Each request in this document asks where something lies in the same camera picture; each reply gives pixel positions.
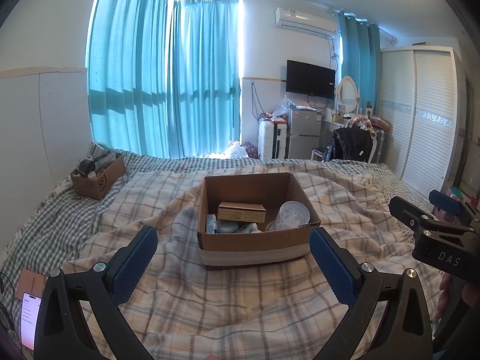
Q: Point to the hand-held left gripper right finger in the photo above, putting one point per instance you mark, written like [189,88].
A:
[335,267]

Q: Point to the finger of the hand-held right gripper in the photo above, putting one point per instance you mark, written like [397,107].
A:
[446,201]
[410,210]

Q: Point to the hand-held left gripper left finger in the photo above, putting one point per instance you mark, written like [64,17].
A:
[133,267]

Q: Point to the clear plastic cup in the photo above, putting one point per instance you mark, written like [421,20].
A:
[296,213]

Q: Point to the large cardboard box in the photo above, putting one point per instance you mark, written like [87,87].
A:
[255,244]

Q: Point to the white blue printed packet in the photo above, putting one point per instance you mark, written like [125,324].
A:
[212,224]

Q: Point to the brown rectangular carton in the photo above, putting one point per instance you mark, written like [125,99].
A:
[242,212]

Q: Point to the person's right hand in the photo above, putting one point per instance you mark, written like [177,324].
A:
[444,296]

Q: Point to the grey suitcase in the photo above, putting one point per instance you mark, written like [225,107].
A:
[380,144]

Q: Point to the white louvered wardrobe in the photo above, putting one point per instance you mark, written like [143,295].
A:
[423,120]

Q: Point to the black jacket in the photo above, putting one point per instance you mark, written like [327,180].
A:
[348,144]

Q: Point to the small cardboard box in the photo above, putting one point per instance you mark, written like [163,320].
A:
[99,182]

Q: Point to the brown flat carton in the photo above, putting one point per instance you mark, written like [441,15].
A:
[379,122]

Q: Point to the plaid fringed blanket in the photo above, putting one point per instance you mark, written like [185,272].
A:
[225,300]

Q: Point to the floral cloth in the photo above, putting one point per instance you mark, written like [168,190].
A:
[359,122]

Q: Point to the brown card sleeve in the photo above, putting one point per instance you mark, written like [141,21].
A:
[32,281]

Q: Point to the black round roll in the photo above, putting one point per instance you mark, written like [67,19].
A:
[87,166]

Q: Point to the smartphone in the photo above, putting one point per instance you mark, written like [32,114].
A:
[29,320]

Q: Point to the white green small box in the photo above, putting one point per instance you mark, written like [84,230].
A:
[98,150]

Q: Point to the silver mini fridge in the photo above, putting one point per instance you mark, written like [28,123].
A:
[304,135]

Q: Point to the white oval mirror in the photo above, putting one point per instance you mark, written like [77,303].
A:
[347,92]

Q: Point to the dark floral bag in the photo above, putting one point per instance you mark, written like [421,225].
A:
[251,150]

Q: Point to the white suitcase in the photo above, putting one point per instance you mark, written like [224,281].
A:
[267,140]

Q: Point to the white plastic bag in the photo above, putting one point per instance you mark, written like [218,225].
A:
[236,150]

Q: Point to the narrow teal curtain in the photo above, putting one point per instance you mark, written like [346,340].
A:
[358,63]

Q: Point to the clear plastic bag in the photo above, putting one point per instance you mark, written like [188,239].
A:
[283,108]

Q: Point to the wide teal curtain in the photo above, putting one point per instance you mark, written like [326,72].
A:
[127,71]

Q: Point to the teal window curtain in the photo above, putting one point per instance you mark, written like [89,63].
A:
[204,78]

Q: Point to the white air conditioner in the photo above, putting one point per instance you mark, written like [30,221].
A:
[304,20]

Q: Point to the black wall television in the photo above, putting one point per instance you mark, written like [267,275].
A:
[310,79]

